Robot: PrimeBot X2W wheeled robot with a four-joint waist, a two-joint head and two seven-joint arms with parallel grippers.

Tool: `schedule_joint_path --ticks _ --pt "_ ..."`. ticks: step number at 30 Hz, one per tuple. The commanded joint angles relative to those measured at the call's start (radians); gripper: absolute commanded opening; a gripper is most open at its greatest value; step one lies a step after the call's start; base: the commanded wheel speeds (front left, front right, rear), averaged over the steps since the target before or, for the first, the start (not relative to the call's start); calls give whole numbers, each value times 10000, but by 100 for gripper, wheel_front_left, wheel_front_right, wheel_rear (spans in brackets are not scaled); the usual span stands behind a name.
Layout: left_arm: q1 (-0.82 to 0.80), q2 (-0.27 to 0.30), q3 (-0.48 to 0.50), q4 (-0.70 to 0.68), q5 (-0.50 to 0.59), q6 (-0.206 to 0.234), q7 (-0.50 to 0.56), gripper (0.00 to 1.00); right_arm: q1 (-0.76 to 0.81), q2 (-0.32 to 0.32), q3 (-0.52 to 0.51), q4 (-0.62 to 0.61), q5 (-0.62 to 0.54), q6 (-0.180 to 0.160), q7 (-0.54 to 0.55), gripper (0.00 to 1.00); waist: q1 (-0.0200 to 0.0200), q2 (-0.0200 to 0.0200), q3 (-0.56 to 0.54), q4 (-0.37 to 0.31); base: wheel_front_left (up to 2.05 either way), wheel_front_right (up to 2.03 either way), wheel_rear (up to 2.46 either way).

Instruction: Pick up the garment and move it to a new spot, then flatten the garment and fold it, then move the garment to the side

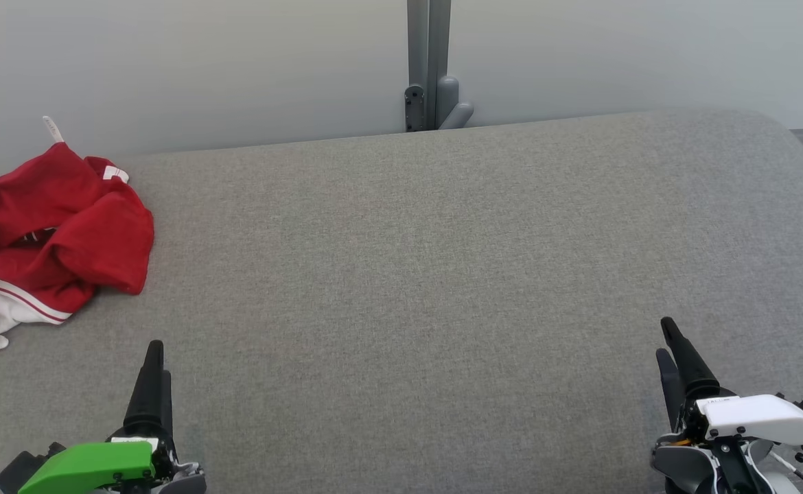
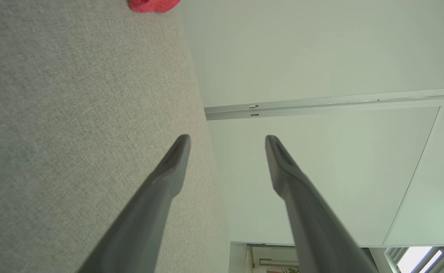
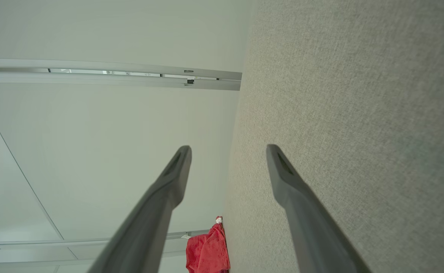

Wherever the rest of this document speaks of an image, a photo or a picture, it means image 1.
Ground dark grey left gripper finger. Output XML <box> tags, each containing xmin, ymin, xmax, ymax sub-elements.
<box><xmin>124</xmin><ymin>340</ymin><xmax>169</xmax><ymax>440</ymax></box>
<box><xmin>163</xmin><ymin>370</ymin><xmax>176</xmax><ymax>450</ymax></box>

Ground red basketball jersey number 23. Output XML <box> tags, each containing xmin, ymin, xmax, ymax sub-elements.
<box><xmin>0</xmin><ymin>115</ymin><xmax>155</xmax><ymax>354</ymax></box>

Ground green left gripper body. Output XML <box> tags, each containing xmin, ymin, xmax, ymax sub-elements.
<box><xmin>17</xmin><ymin>436</ymin><xmax>179</xmax><ymax>494</ymax></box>

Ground grey metal partition post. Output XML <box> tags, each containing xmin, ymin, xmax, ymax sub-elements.
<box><xmin>405</xmin><ymin>0</ymin><xmax>474</xmax><ymax>132</ymax></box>

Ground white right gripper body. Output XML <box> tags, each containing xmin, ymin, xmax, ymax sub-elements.
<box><xmin>679</xmin><ymin>395</ymin><xmax>803</xmax><ymax>447</ymax></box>

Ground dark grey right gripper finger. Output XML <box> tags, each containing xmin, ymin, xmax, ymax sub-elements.
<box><xmin>655</xmin><ymin>349</ymin><xmax>685</xmax><ymax>430</ymax></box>
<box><xmin>661</xmin><ymin>317</ymin><xmax>720</xmax><ymax>402</ymax></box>

